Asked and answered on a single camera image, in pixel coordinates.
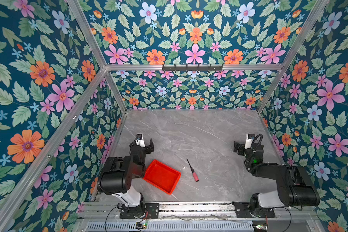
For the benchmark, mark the red plastic bin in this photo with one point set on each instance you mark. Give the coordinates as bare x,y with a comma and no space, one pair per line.
162,176

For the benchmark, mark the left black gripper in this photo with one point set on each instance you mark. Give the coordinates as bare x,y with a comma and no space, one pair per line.
147,150

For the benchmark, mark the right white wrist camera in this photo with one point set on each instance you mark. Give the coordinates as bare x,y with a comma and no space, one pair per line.
249,140

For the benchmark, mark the aluminium front mounting rail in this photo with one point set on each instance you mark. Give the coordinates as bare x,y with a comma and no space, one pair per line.
207,210

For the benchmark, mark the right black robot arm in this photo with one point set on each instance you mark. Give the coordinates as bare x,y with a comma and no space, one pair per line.
293,185

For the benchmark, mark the white perforated cable duct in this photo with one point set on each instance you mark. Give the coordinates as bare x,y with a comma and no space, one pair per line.
170,226

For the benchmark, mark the black wall hook rail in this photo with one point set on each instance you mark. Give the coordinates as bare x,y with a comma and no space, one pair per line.
192,67

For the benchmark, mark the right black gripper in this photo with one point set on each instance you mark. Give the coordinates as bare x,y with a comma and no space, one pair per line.
242,148

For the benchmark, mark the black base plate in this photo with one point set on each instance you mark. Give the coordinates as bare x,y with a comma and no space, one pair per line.
145,211
246,210

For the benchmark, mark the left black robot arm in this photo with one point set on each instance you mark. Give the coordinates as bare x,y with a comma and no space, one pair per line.
117,174

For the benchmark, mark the pink handled screwdriver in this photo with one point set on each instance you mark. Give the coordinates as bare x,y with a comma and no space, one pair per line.
193,172

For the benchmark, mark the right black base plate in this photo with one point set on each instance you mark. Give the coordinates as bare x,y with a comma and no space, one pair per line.
246,210

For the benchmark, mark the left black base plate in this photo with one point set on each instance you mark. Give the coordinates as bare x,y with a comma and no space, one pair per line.
145,211

